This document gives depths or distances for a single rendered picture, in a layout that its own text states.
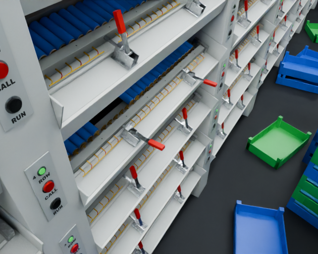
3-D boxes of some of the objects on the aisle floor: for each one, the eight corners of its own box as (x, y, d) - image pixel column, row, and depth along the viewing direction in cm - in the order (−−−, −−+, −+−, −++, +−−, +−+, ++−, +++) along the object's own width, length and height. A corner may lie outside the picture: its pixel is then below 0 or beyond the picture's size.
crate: (276, 125, 178) (279, 115, 172) (307, 143, 166) (312, 133, 161) (245, 148, 164) (248, 138, 158) (276, 170, 152) (280, 160, 147)
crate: (287, 288, 110) (294, 279, 105) (232, 276, 113) (236, 268, 108) (279, 217, 132) (284, 207, 127) (233, 209, 135) (236, 199, 130)
